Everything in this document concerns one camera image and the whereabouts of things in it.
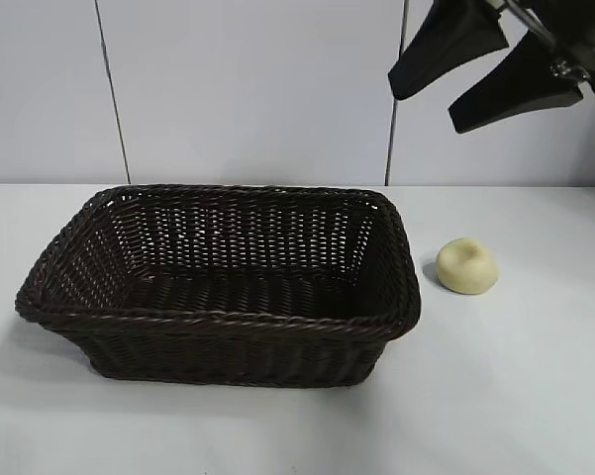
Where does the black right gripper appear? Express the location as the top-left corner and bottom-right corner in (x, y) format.
(387, 0), (595, 135)

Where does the dark brown wicker basket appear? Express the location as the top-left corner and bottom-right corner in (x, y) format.
(13, 183), (423, 388)

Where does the pale yellow egg yolk pastry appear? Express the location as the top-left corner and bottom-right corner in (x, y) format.
(436, 237), (500, 297)

